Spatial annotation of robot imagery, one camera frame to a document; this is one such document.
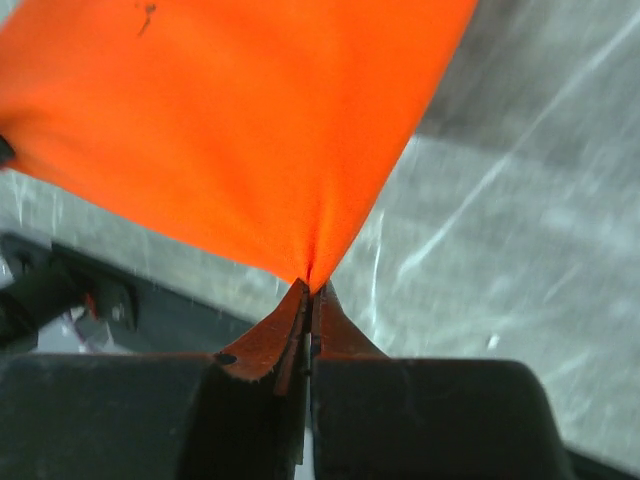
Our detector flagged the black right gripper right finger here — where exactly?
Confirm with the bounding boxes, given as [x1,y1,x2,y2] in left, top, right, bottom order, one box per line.
[310,282,387,358]

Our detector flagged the orange t shirt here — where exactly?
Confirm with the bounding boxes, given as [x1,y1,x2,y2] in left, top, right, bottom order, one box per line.
[1,1,476,290]

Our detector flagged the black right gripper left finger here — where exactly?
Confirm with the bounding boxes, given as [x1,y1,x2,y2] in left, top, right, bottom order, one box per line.
[215,280,309,396]

